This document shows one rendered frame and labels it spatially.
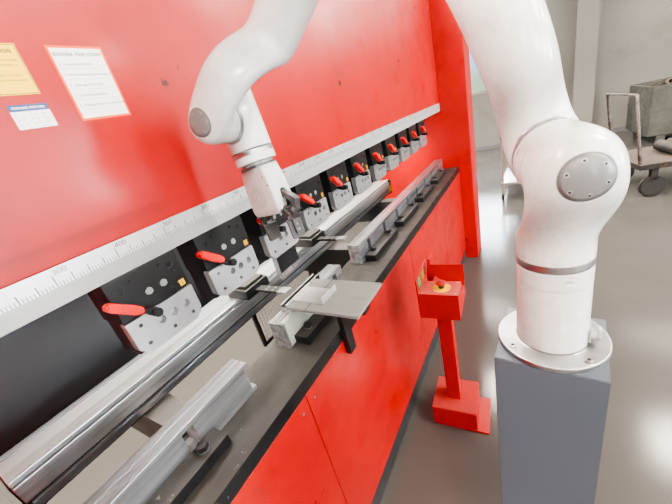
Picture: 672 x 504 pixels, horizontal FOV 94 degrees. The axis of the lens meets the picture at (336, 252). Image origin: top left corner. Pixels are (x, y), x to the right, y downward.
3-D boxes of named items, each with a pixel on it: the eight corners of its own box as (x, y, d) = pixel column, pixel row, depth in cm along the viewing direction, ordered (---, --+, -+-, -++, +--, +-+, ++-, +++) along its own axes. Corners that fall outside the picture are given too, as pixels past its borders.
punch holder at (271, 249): (272, 261, 92) (253, 207, 86) (252, 260, 96) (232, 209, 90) (301, 239, 103) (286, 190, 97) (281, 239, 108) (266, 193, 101)
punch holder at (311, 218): (309, 233, 107) (295, 186, 101) (290, 233, 112) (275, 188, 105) (331, 216, 118) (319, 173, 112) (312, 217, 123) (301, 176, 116)
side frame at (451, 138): (478, 257, 296) (457, -53, 207) (393, 256, 341) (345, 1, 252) (481, 245, 315) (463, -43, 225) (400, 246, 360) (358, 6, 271)
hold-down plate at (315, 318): (309, 345, 101) (306, 338, 100) (296, 342, 104) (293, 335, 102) (350, 293, 123) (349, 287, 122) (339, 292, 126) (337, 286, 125)
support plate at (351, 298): (358, 319, 87) (357, 316, 87) (286, 310, 101) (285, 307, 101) (382, 285, 101) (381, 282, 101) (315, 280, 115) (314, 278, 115)
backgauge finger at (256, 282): (280, 304, 106) (275, 292, 105) (228, 298, 120) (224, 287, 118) (300, 285, 115) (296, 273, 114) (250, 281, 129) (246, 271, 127)
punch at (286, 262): (283, 279, 101) (274, 253, 98) (279, 279, 102) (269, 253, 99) (301, 264, 109) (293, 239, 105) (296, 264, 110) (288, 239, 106)
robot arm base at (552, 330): (608, 318, 66) (618, 237, 58) (615, 387, 52) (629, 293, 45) (506, 304, 77) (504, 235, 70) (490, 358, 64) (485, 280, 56)
